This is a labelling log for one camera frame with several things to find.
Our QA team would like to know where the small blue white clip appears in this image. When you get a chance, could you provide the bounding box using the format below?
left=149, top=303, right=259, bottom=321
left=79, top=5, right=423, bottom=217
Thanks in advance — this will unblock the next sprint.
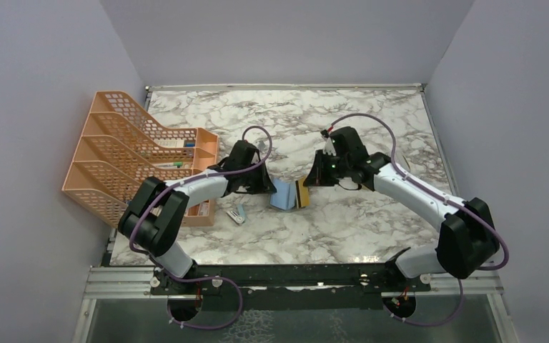
left=227, top=204, right=247, bottom=225

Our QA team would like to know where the grey card holder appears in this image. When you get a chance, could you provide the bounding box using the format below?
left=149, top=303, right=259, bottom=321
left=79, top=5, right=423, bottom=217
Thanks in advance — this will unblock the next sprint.
left=270, top=179, right=297, bottom=211

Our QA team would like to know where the orange mesh file organizer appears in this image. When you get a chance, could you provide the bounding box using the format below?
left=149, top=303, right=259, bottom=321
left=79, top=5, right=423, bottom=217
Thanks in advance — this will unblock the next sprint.
left=62, top=91, right=219, bottom=227

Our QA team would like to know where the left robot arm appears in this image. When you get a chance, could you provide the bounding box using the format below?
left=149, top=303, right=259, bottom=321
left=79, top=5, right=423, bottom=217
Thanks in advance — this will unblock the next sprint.
left=117, top=140, right=276, bottom=294

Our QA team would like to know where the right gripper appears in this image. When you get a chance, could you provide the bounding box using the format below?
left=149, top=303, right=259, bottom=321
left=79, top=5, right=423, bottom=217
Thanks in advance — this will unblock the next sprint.
left=304, top=149, right=351, bottom=187

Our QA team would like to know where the gold credit card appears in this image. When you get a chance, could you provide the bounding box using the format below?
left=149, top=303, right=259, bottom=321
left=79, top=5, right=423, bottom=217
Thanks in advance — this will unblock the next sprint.
left=295, top=176, right=310, bottom=209

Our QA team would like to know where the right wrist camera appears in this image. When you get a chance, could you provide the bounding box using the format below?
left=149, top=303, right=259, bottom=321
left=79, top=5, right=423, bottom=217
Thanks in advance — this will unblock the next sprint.
left=321, top=130, right=337, bottom=156

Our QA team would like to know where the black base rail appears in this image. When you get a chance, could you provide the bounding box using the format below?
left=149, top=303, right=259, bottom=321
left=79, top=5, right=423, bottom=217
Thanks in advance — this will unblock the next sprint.
left=84, top=262, right=503, bottom=314

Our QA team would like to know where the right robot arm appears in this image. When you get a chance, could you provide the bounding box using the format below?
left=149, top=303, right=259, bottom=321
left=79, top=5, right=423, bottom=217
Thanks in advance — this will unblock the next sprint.
left=304, top=126, right=500, bottom=291

